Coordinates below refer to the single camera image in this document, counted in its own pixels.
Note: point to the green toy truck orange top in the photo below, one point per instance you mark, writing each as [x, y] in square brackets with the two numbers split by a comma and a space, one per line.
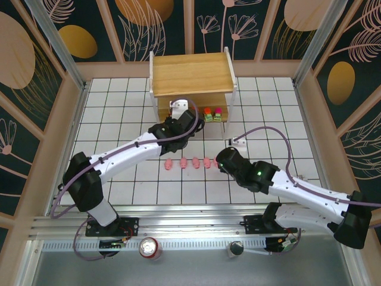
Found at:
[208, 115]

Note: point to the green toy truck magenta top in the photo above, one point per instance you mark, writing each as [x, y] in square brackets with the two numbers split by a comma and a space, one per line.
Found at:
[218, 115]

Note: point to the pink plastic pig toy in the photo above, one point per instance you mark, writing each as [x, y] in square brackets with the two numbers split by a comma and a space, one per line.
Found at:
[184, 162]
[215, 162]
[168, 164]
[195, 162]
[207, 162]

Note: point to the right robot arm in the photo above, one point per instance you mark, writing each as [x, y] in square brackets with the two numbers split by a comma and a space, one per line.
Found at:
[312, 193]

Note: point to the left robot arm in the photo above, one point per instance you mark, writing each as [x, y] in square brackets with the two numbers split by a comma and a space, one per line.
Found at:
[125, 155]

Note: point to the green white electronics board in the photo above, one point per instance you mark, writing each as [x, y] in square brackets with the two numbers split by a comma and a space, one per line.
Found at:
[288, 242]

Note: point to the red soda can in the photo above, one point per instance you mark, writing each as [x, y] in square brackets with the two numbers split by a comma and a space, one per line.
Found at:
[149, 248]

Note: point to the black electronics board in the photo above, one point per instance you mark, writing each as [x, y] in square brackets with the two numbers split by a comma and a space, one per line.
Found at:
[110, 245]

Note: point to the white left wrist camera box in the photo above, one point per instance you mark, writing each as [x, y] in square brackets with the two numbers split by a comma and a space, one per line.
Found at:
[179, 107]

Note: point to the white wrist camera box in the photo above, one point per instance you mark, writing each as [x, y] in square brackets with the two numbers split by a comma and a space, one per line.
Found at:
[179, 107]
[238, 141]

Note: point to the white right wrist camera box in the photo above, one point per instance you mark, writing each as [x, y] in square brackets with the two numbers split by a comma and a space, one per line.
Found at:
[238, 141]

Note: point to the wooden two-tier shelf white frame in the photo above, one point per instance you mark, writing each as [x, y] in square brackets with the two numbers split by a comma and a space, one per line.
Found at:
[190, 74]

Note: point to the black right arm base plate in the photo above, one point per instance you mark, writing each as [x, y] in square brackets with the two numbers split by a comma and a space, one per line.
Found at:
[253, 223]

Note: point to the aluminium mounting rail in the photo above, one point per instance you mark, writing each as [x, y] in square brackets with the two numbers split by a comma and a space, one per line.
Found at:
[190, 229]

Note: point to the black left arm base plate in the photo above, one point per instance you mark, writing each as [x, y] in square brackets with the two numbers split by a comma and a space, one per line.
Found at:
[131, 225]

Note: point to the aluminium frame post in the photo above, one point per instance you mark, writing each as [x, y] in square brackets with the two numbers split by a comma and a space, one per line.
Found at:
[315, 41]
[59, 50]

